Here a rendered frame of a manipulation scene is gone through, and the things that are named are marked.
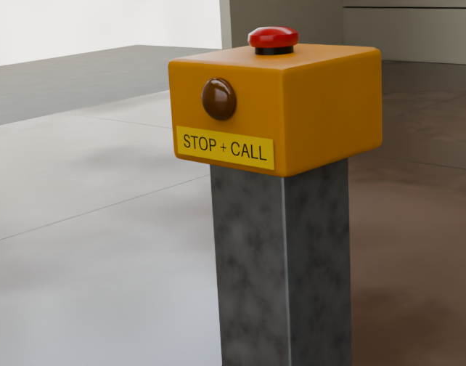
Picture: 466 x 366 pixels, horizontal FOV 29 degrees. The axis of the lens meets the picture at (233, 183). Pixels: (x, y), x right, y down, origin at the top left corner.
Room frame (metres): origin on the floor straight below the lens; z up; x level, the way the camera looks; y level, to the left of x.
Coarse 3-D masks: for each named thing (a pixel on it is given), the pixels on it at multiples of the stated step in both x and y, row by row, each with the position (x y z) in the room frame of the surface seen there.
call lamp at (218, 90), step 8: (208, 80) 0.66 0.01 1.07; (216, 80) 0.65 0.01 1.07; (224, 80) 0.65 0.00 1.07; (208, 88) 0.65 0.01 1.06; (216, 88) 0.65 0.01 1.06; (224, 88) 0.65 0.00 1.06; (232, 88) 0.65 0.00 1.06; (208, 96) 0.65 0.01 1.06; (216, 96) 0.65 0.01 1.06; (224, 96) 0.64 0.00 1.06; (232, 96) 0.65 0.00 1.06; (208, 104) 0.65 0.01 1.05; (216, 104) 0.65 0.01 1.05; (224, 104) 0.64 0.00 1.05; (232, 104) 0.65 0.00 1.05; (208, 112) 0.65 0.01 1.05; (216, 112) 0.65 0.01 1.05; (224, 112) 0.65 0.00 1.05; (232, 112) 0.65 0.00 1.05; (216, 120) 0.66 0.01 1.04
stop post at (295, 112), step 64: (192, 64) 0.68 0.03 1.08; (256, 64) 0.64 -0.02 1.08; (320, 64) 0.65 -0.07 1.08; (192, 128) 0.68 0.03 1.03; (256, 128) 0.63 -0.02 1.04; (320, 128) 0.64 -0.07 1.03; (256, 192) 0.66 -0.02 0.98; (320, 192) 0.67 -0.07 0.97; (256, 256) 0.67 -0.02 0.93; (320, 256) 0.67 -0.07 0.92; (256, 320) 0.67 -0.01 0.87; (320, 320) 0.67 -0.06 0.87
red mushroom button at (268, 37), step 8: (256, 32) 0.69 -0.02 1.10; (264, 32) 0.69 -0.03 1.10; (272, 32) 0.69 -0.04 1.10; (280, 32) 0.69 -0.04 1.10; (288, 32) 0.69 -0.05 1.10; (296, 32) 0.69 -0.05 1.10; (248, 40) 0.70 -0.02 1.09; (256, 40) 0.69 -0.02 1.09; (264, 40) 0.68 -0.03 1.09; (272, 40) 0.68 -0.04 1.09; (280, 40) 0.68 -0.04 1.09; (288, 40) 0.68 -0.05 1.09; (296, 40) 0.69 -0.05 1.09
